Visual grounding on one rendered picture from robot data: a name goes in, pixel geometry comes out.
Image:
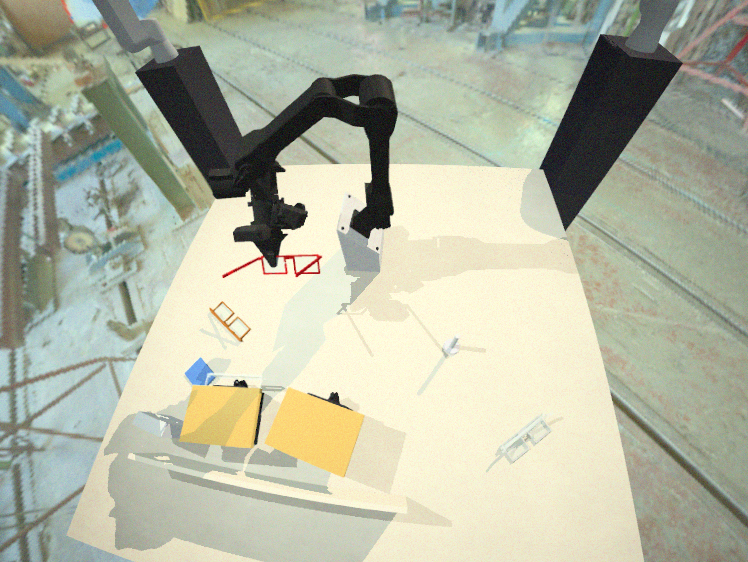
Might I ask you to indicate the red glasses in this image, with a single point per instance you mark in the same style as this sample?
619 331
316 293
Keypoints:
303 264

